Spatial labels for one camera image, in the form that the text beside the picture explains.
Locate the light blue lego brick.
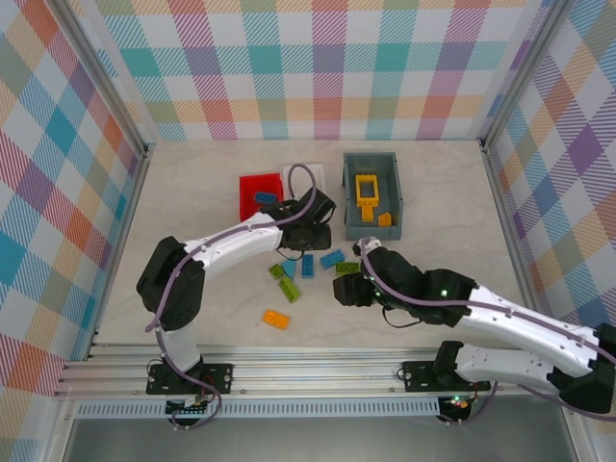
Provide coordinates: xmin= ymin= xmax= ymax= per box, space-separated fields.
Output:
xmin=320 ymin=248 xmax=346 ymax=270

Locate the yellow lego window frame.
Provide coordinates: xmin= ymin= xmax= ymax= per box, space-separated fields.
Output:
xmin=354 ymin=173 xmax=382 ymax=208

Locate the long green lego brick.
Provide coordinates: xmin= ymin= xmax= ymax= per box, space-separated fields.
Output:
xmin=278 ymin=276 xmax=300 ymax=304

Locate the white plastic bin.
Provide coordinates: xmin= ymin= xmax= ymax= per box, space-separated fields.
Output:
xmin=282 ymin=162 xmax=332 ymax=203

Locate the grey plastic bin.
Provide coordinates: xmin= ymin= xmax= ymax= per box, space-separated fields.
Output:
xmin=340 ymin=151 xmax=403 ymax=242

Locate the red plastic bin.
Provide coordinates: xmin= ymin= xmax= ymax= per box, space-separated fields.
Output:
xmin=239 ymin=171 xmax=286 ymax=225

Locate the grey metal panel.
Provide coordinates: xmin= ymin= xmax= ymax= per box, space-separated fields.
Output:
xmin=62 ymin=417 xmax=577 ymax=462

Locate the small black connector board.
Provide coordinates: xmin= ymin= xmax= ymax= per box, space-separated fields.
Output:
xmin=166 ymin=395 xmax=212 ymax=418

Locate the purple cable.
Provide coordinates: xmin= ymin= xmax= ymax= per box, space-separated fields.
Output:
xmin=145 ymin=163 xmax=320 ymax=432
xmin=363 ymin=235 xmax=616 ymax=427

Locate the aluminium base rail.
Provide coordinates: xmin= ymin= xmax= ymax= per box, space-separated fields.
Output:
xmin=52 ymin=342 xmax=554 ymax=399

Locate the slotted grey cable duct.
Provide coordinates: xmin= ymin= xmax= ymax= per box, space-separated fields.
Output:
xmin=75 ymin=401 xmax=442 ymax=420

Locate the aluminium side rail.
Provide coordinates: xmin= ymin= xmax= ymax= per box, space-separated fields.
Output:
xmin=479 ymin=138 xmax=548 ymax=317
xmin=85 ymin=142 xmax=156 ymax=361

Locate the aluminium corner post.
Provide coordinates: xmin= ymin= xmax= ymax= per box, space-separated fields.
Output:
xmin=477 ymin=0 xmax=581 ymax=153
xmin=57 ymin=0 xmax=158 ymax=160

